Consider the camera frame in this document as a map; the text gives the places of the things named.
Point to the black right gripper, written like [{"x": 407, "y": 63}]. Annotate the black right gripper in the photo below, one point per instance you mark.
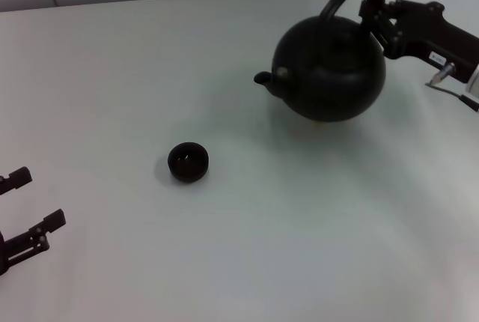
[{"x": 430, "y": 30}]

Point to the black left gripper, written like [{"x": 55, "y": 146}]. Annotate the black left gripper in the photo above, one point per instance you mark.
[{"x": 3, "y": 254}]

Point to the black round teapot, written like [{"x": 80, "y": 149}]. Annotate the black round teapot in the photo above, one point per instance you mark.
[{"x": 329, "y": 75}]

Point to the dark brown teacup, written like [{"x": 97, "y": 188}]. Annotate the dark brown teacup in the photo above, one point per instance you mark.
[{"x": 188, "y": 163}]

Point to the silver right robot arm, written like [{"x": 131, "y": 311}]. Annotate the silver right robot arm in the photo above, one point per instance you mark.
[{"x": 474, "y": 82}]

